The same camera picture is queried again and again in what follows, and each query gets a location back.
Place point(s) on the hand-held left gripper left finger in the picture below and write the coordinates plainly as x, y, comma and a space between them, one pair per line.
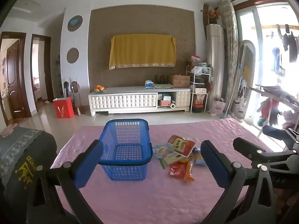
90, 163

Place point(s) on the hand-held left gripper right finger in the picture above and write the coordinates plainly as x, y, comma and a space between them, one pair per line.
215, 165

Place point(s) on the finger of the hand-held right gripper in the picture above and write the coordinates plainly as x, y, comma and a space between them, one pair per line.
278, 134
244, 144

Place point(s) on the clear bag of white candies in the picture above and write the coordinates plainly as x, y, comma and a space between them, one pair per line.
198, 159

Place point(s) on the orange snack packet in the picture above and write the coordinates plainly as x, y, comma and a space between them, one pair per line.
189, 173

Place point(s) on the blue plastic basket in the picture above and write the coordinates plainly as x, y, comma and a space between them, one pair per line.
126, 154

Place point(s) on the red snack pouch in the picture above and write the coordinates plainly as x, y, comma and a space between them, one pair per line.
177, 169

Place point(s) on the red white snack packet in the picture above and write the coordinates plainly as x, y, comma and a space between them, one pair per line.
182, 145

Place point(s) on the green cracker packet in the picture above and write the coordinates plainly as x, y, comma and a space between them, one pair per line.
171, 159

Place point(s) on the light blue snack packet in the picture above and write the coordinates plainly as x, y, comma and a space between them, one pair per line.
160, 150

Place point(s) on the pink white shopping bag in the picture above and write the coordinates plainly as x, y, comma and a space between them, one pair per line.
217, 106

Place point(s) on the red gift bag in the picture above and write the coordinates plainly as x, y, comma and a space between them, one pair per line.
63, 108

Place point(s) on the pink quilted bedspread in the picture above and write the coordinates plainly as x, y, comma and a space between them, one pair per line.
144, 196

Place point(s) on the arched standing mirror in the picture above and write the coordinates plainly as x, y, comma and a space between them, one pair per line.
247, 74

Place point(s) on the white metal shelf rack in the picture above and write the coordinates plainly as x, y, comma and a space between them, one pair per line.
192, 98

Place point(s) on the white tufted TV cabinet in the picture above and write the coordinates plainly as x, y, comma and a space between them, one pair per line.
123, 100

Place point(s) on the paper towel roll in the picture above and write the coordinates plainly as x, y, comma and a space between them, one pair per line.
172, 105

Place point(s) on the pile of oranges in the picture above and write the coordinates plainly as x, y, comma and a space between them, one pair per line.
99, 88

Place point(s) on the orange box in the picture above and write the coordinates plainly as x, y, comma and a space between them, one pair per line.
164, 103

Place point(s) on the white plastic bag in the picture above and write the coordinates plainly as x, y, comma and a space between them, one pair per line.
201, 70

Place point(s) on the pink floral cloth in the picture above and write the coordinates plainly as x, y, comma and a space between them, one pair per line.
8, 130

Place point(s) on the standing air conditioner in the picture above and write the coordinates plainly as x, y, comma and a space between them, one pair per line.
215, 60

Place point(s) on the cardboard box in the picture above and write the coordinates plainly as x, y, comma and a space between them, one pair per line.
179, 81

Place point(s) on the dark hanging clothes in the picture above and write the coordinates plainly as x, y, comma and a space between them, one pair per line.
290, 44

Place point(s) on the red white box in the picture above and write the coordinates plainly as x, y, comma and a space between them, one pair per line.
196, 58

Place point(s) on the blue tissue box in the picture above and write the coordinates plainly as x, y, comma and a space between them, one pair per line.
149, 84

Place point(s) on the patterned curtain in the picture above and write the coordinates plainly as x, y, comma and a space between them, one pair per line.
230, 39

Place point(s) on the dark wooden door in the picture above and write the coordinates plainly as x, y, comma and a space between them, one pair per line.
15, 79

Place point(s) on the yellow cloth cover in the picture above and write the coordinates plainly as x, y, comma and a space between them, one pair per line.
142, 51

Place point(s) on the vase of dried flowers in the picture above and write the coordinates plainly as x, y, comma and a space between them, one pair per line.
213, 15

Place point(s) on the dark wooden doorway frame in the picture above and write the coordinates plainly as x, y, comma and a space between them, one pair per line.
48, 70

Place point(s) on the brown round wall disc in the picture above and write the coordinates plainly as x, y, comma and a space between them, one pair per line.
72, 55

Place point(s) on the blue round wall plate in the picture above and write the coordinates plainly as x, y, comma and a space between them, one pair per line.
75, 23

